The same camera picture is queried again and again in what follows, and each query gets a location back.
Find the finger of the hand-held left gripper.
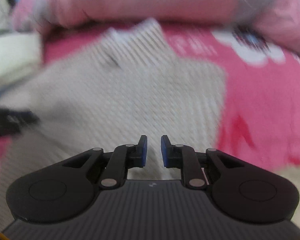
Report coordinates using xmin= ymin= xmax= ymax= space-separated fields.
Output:
xmin=0 ymin=109 xmax=40 ymax=138

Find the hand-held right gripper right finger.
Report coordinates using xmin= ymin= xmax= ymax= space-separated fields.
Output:
xmin=160 ymin=135 xmax=245 ymax=190

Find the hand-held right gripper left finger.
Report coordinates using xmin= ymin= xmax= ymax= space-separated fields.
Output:
xmin=62 ymin=135 xmax=148 ymax=190

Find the beige white checked jacket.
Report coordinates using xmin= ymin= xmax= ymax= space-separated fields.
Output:
xmin=0 ymin=17 xmax=228 ymax=230

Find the folded cream garment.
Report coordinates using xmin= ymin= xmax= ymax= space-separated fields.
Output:
xmin=0 ymin=33 xmax=43 ymax=88

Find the pink floral bed sheet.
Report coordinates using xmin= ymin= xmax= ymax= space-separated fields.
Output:
xmin=0 ymin=22 xmax=300 ymax=188

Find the folded beige garment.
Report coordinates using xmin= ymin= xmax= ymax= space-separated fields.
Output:
xmin=262 ymin=164 xmax=300 ymax=220

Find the pink grey floral quilt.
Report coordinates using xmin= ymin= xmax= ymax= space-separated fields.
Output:
xmin=12 ymin=0 xmax=300 ymax=60

